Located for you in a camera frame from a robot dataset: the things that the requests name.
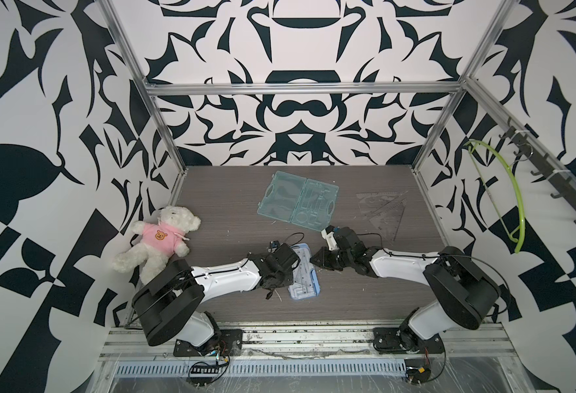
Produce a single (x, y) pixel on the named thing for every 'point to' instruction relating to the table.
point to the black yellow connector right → (417, 370)
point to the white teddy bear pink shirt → (160, 240)
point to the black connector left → (204, 368)
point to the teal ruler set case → (299, 201)
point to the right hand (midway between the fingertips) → (309, 257)
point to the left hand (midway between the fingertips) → (288, 273)
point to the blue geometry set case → (306, 278)
